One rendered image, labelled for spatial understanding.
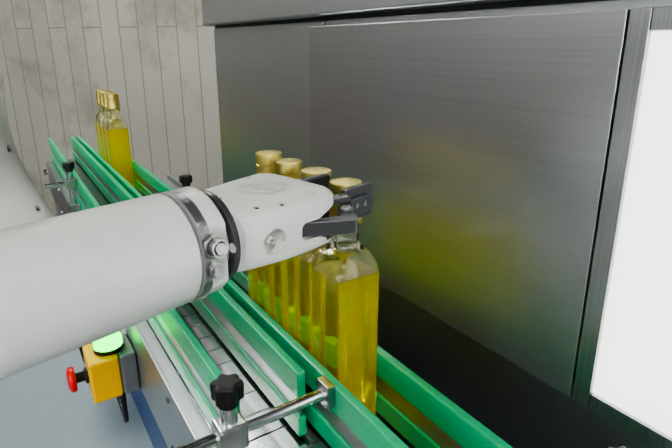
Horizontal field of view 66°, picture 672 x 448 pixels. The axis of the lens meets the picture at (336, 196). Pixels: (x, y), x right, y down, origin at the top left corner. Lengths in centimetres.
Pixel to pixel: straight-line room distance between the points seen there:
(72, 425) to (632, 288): 103
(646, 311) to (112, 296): 39
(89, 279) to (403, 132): 41
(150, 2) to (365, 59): 293
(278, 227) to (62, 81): 369
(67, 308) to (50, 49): 378
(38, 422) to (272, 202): 93
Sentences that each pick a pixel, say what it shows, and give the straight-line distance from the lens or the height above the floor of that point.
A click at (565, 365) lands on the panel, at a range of 54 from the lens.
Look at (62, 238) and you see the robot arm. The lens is 34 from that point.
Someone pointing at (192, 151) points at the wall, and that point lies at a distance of 348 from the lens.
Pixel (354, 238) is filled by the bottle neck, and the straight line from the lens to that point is 53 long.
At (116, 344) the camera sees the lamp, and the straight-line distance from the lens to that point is 92.
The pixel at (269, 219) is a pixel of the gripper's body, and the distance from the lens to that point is 39.
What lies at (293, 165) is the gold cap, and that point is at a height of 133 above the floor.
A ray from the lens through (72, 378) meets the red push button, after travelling 93.
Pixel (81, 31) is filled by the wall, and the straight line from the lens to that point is 389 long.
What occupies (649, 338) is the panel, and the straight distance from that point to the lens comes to 49.
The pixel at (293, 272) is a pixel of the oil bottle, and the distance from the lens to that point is 60.
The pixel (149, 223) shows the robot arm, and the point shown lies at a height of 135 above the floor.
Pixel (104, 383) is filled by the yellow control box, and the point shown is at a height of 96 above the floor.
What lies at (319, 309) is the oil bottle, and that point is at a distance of 56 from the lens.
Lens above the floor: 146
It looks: 16 degrees down
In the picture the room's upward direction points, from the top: straight up
